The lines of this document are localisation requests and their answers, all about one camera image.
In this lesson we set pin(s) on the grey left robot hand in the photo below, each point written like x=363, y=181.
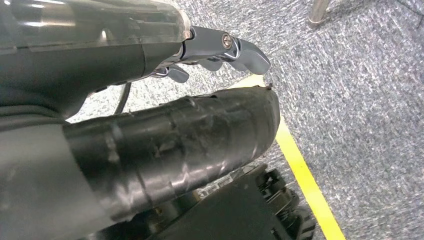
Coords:
x=82, y=49

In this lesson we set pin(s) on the steel workbench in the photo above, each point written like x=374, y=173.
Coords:
x=318, y=11

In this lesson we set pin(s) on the black robot lower body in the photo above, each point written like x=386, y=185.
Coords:
x=232, y=212

